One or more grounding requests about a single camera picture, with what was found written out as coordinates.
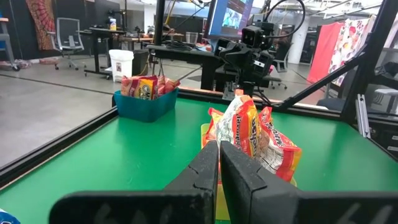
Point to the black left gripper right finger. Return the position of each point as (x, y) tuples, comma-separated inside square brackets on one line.
[(258, 199)]

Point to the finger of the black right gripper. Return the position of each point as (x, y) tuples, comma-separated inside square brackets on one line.
[(250, 62), (237, 59)]

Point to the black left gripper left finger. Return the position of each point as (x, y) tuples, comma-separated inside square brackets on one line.
[(192, 196)]

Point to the red Maruchan noodle pack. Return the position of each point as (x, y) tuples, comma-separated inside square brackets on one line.
[(140, 87), (168, 84)]

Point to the blue Maruchan noodle pack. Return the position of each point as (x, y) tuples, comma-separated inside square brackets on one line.
[(7, 218)]

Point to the person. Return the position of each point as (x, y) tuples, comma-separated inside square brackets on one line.
[(281, 40)]

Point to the white pillar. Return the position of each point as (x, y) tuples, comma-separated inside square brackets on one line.
[(300, 40)]

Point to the grey cup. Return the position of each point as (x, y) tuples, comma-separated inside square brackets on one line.
[(191, 38)]

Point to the workstation desk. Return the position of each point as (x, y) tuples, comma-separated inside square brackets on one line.
[(186, 54)]

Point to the red hanging cloth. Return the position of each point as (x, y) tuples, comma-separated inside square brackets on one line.
[(323, 53)]

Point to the green table mat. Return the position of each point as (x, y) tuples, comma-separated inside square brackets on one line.
[(124, 155)]

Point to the floral hanging cloth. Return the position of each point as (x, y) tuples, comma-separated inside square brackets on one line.
[(349, 43)]

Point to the black monitor pole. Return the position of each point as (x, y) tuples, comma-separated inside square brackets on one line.
[(159, 21)]

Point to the black trash bin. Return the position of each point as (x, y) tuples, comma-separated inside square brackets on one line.
[(140, 63)]

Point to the blue plastic bin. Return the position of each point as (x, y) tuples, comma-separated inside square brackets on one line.
[(143, 109)]

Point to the white trash bin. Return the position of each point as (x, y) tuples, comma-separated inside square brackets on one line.
[(121, 65)]

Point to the yellow bottle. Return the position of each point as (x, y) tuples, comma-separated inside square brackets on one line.
[(112, 25)]

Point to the black standing desk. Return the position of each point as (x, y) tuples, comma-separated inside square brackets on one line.
[(102, 31)]

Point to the grey office chair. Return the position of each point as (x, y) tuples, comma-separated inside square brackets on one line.
[(66, 31)]

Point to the orange mandala tapestry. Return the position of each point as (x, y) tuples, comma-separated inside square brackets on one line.
[(42, 23)]

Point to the grey shelf cart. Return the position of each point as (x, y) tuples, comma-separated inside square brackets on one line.
[(4, 37)]

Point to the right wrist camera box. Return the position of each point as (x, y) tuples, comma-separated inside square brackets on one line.
[(253, 35)]

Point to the black aluminium table frame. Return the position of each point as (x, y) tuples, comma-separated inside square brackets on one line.
[(370, 62)]

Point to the silver metal bracket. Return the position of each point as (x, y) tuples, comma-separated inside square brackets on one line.
[(363, 115)]

